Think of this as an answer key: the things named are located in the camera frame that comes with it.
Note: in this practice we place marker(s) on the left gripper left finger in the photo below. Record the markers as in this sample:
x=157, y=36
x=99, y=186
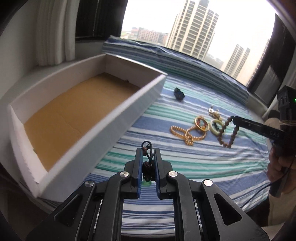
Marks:
x=132, y=187

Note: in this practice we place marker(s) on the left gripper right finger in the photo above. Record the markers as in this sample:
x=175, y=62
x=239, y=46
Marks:
x=162, y=168

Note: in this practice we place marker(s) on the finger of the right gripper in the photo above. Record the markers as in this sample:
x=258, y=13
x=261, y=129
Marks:
x=256, y=127

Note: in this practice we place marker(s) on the pale green jade bangle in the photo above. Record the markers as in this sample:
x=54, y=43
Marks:
x=215, y=126

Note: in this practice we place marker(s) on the gold rings and charms pile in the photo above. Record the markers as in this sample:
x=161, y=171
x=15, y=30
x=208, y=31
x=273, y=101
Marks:
x=214, y=113

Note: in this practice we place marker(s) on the right hand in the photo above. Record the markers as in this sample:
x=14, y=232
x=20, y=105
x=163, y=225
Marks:
x=274, y=170

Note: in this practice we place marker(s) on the striped blue green bedsheet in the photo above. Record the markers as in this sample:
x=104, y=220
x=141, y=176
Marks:
x=239, y=171

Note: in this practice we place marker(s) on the dark blue watch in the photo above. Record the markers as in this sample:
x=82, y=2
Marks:
x=179, y=95

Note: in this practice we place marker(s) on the white cardboard box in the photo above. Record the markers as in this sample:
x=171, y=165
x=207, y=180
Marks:
x=62, y=126

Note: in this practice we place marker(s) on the striped pillow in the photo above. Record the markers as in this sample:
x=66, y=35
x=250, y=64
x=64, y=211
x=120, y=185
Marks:
x=178, y=64

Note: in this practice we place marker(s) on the white curtain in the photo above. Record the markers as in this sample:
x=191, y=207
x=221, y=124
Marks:
x=55, y=32

